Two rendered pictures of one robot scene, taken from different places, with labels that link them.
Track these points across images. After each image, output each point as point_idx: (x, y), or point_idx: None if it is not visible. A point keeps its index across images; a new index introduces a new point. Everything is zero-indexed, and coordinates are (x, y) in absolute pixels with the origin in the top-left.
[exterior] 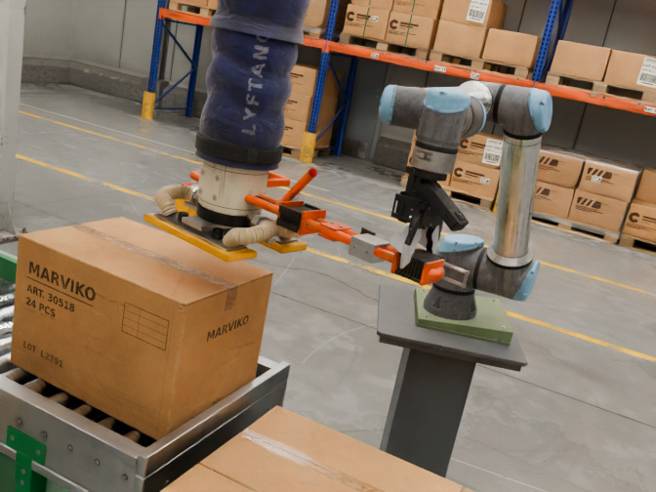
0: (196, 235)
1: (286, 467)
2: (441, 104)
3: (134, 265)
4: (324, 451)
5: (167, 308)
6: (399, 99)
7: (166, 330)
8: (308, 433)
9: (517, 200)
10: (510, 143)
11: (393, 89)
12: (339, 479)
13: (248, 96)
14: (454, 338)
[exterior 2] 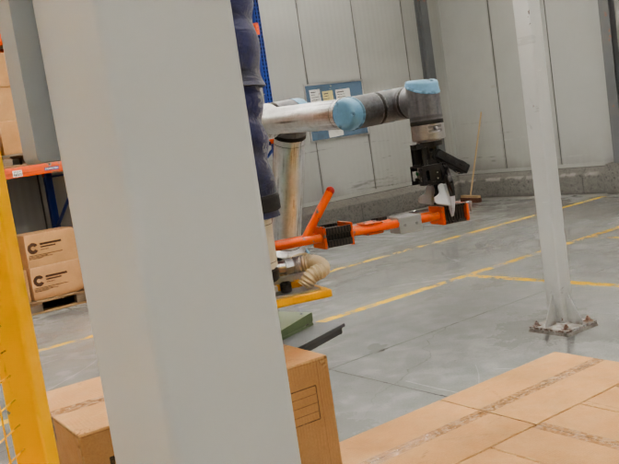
0: (276, 297)
1: (398, 461)
2: (435, 87)
3: None
4: (379, 445)
5: (309, 374)
6: (366, 104)
7: (315, 397)
8: (348, 449)
9: (299, 194)
10: (292, 148)
11: (355, 98)
12: (422, 442)
13: (263, 145)
14: (292, 339)
